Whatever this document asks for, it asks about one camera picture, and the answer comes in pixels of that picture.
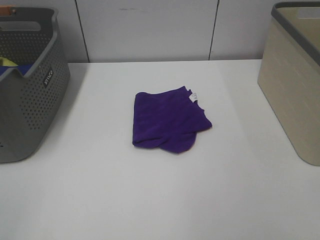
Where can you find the purple towel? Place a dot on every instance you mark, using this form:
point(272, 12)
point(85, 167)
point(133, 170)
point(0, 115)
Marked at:
point(169, 120)

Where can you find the grey perforated plastic basket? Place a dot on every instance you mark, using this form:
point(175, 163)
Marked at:
point(32, 92)

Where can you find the beige plastic basket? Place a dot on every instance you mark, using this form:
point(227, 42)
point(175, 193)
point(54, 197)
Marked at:
point(289, 75)

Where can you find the yellow cloth in basket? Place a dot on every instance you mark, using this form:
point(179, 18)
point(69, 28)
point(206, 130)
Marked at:
point(4, 62)

